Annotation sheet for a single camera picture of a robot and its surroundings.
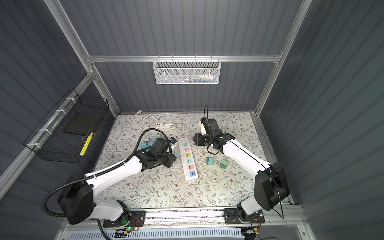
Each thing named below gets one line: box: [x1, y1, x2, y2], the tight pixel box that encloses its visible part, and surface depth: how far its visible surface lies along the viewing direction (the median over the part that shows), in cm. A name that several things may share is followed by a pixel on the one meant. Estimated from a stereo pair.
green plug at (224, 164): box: [219, 159, 228, 169], surface depth 92 cm
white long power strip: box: [177, 136, 199, 181], surface depth 93 cm
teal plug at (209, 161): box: [205, 156, 215, 165], surface depth 94 cm
